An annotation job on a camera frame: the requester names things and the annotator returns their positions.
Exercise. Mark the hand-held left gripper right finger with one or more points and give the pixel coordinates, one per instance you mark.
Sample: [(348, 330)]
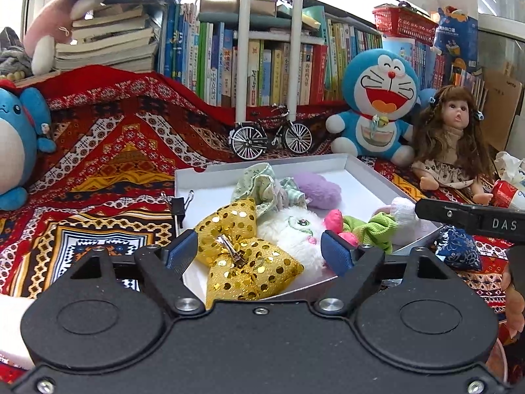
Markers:
[(334, 254)]

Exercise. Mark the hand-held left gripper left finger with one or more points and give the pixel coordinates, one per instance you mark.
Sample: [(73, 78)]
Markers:
[(180, 251)]

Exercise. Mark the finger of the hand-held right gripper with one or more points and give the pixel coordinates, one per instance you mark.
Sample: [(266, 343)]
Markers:
[(443, 212)]

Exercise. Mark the white knit soft toy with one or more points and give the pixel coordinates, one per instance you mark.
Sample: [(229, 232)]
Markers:
[(404, 215)]

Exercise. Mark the blue floral pouch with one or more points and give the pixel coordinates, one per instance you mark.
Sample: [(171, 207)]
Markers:
[(457, 250)]

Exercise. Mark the green and pink scrunchie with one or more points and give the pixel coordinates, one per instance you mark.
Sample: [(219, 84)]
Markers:
[(371, 230)]

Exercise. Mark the white cat plush toy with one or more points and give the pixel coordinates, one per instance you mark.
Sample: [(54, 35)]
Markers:
[(287, 232)]

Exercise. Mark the gold sequin bow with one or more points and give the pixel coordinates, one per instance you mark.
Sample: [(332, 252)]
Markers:
[(270, 264)]

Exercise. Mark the purple plush toy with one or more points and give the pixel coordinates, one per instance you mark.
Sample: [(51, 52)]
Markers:
[(320, 191)]

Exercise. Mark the grey cardboard box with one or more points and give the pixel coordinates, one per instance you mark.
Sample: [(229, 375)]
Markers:
[(369, 184)]

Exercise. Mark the light green fabric bow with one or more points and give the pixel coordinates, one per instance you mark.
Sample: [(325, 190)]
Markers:
[(254, 184)]

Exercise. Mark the person's right hand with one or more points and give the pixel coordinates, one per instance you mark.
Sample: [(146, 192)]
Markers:
[(516, 299)]

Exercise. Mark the tissue pack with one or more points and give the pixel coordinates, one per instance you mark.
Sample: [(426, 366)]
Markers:
[(520, 197)]

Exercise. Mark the red drink can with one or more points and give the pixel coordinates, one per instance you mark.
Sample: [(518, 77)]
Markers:
[(504, 193)]

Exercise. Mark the black binder clip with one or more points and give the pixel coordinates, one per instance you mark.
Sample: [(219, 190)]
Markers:
[(177, 206)]

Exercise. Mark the white tissue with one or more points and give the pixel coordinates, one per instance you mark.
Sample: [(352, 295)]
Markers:
[(508, 166)]

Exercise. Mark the doll with brown hair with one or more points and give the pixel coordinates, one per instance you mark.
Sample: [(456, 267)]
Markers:
[(451, 139)]

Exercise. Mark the red patterned blanket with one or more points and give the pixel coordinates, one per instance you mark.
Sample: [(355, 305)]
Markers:
[(102, 164)]

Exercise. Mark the brown cardboard box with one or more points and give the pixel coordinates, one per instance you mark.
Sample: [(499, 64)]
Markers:
[(504, 106)]

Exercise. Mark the blue cat plush toy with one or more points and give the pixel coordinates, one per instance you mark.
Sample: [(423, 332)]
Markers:
[(381, 94)]

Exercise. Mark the miniature bicycle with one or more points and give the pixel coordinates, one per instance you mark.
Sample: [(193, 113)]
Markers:
[(266, 135)]

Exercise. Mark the light blue box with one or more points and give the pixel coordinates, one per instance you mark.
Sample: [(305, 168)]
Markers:
[(400, 47)]

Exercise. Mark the blue printed package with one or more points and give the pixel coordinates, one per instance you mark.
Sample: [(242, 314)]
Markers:
[(457, 28)]

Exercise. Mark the row of thin books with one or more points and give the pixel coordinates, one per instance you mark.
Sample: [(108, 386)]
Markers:
[(348, 49)]

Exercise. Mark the red plastic basket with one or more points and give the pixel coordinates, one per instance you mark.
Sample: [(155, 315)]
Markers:
[(404, 24)]

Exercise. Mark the row of upright books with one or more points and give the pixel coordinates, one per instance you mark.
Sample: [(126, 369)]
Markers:
[(213, 61)]

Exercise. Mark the round blue plush toy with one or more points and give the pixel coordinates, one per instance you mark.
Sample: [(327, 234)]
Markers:
[(16, 143)]

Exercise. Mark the white metal tube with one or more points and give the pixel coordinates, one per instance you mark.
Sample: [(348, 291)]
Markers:
[(294, 49), (243, 49)]

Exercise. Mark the stack of lying books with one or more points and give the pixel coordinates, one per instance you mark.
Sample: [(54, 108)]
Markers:
[(106, 41)]

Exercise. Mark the pink plush toy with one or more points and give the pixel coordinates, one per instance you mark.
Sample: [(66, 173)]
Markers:
[(45, 33)]

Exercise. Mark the grey knit cloth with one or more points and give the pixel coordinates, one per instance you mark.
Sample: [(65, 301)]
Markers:
[(12, 53)]

